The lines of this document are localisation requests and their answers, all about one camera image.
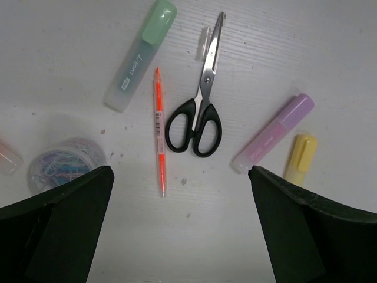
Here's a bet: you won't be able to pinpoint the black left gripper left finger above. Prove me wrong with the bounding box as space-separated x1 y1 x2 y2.
1 166 114 282

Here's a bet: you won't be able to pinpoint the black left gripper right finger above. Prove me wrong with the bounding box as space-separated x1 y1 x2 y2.
248 166 376 282

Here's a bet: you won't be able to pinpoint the orange marker pen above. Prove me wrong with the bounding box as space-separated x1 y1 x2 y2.
154 68 167 198

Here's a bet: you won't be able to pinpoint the green highlighter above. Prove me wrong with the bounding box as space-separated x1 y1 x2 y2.
104 1 177 113

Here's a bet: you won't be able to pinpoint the jar of rubber bands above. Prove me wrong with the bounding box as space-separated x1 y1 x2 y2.
27 137 106 195

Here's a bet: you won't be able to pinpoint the yellow highlighter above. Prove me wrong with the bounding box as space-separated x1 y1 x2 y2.
284 134 318 186

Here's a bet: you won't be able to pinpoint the orange highlighter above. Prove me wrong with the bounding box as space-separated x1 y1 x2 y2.
0 139 24 176

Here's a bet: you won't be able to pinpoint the purple highlighter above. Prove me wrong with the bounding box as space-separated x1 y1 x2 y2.
232 93 315 174

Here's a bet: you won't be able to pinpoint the clear pen cap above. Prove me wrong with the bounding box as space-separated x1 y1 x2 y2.
195 27 212 62

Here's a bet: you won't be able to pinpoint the black handled scissors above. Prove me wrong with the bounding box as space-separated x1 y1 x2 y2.
165 12 226 158

